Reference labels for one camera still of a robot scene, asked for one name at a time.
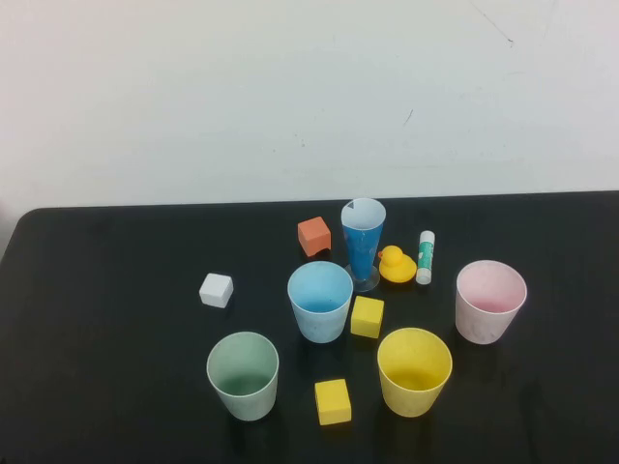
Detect orange cube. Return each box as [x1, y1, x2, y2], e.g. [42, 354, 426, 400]
[297, 216, 333, 258]

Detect yellow rubber duck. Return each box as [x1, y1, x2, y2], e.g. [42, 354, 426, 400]
[377, 245, 418, 284]

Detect yellow plastic cup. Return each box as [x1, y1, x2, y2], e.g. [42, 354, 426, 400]
[376, 327, 455, 419]

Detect pink plastic cup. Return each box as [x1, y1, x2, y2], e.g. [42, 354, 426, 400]
[455, 259, 528, 346]

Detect yellow cube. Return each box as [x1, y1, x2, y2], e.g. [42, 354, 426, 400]
[313, 378, 353, 427]
[350, 295, 386, 339]

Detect white cube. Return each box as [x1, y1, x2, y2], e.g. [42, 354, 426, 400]
[198, 273, 235, 307]

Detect white green glue stick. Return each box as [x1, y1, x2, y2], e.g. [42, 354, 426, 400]
[415, 230, 437, 285]

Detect blue conical measuring glass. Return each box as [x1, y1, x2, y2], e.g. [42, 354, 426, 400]
[340, 197, 388, 293]

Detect light blue plastic cup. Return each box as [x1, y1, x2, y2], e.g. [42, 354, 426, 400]
[286, 261, 355, 345]

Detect green plastic cup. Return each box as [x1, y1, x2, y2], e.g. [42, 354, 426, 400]
[206, 331, 280, 421]

